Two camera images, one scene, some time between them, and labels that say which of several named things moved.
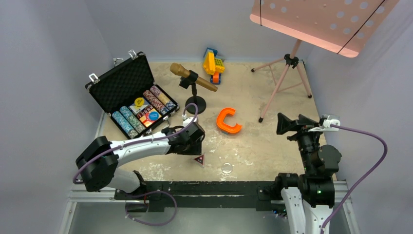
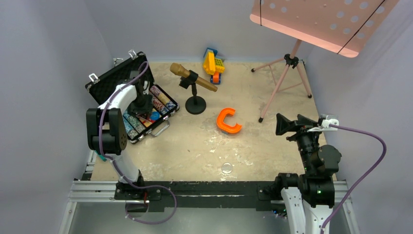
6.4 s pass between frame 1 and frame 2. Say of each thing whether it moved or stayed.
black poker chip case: stayed
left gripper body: moved
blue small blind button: stayed
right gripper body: stayed
